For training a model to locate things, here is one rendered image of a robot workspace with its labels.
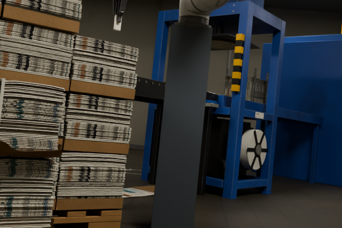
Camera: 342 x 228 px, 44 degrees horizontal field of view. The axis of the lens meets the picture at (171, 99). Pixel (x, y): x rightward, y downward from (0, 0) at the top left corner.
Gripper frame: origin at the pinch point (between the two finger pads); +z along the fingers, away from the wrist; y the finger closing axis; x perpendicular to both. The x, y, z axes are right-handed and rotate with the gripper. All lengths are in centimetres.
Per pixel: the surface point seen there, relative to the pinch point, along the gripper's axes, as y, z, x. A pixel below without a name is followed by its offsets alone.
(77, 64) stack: 18.3, 24.3, -24.0
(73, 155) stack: 19, 60, -22
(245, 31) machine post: -68, -33, 141
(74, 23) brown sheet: 19.4, 8.9, -27.5
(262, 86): -128, -2, 226
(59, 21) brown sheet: 19.4, 9.4, -33.1
